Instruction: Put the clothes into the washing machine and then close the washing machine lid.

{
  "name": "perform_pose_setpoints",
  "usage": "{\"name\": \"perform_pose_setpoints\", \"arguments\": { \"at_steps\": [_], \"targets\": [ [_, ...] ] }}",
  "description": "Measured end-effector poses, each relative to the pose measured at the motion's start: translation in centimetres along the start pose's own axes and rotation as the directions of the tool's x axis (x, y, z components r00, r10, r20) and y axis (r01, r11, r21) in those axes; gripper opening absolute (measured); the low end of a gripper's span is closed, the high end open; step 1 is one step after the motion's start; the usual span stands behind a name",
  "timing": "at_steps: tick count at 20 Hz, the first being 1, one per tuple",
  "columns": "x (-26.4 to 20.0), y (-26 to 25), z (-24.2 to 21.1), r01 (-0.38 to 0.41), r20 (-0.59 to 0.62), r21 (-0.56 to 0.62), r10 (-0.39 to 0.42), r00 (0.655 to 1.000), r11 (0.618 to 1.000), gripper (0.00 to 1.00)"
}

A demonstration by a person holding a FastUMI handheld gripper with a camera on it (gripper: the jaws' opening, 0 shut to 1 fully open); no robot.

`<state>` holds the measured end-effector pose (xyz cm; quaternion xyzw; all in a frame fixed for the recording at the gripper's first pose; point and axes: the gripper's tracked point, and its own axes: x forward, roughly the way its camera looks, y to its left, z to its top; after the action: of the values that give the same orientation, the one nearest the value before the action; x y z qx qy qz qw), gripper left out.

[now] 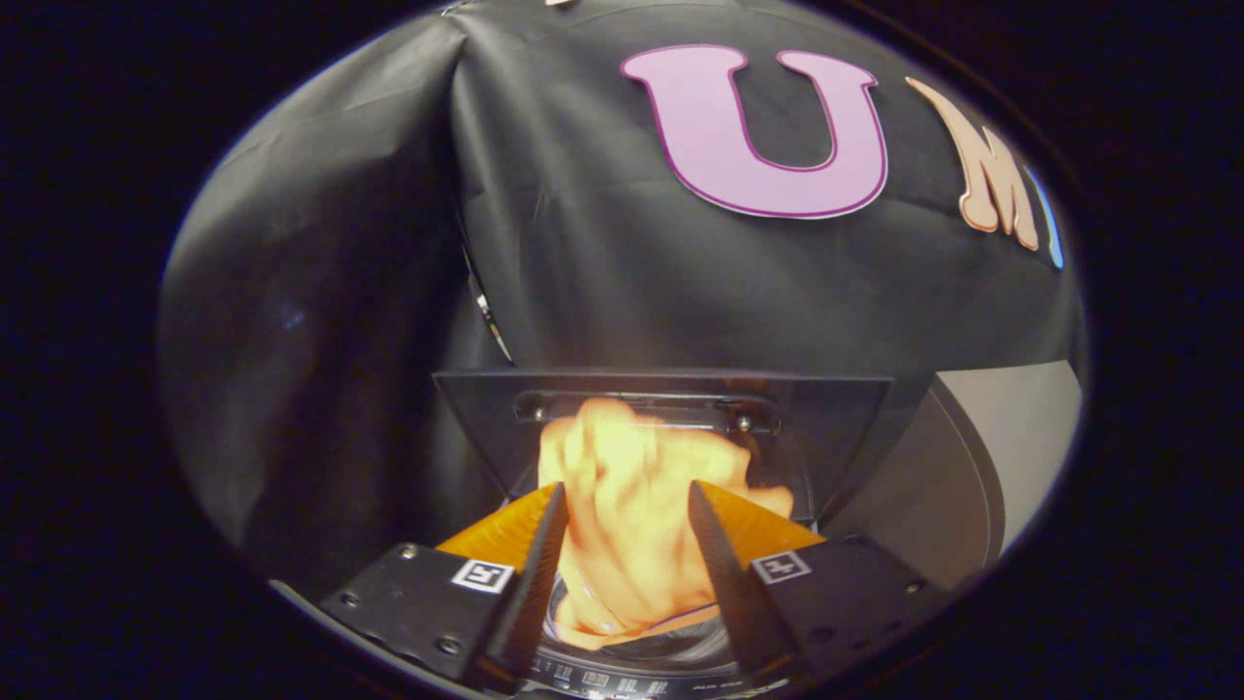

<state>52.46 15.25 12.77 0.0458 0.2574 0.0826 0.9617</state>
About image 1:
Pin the cream cabinet with dark frame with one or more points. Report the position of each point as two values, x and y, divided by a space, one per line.
972 467

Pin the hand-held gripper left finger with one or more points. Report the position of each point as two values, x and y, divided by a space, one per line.
535 583

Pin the orange button shirt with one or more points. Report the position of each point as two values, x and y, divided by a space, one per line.
632 506

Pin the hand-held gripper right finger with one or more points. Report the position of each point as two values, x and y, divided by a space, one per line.
729 583

